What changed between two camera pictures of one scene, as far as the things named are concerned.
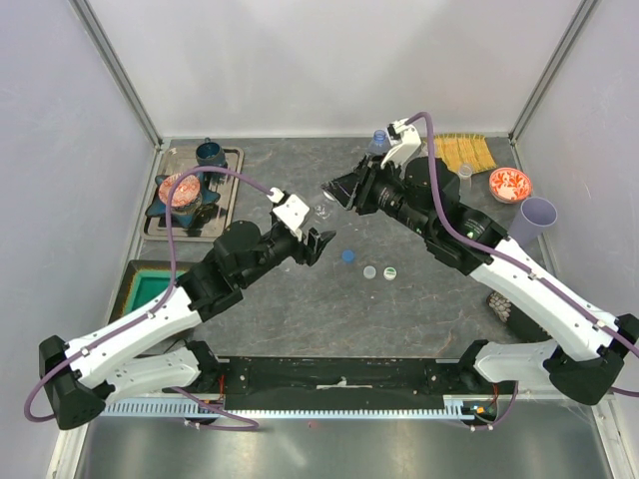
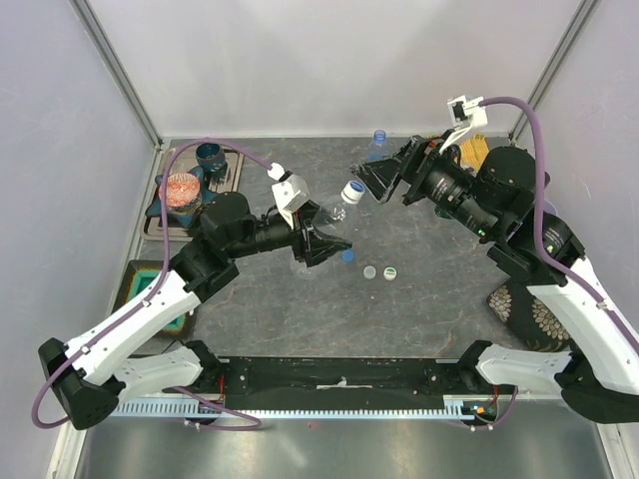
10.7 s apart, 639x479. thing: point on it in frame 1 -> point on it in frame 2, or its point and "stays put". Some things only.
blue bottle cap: (348, 255) stays put
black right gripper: (353, 190) -> (421, 158)
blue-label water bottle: (379, 145) stays put
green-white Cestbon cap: (389, 273) stays put
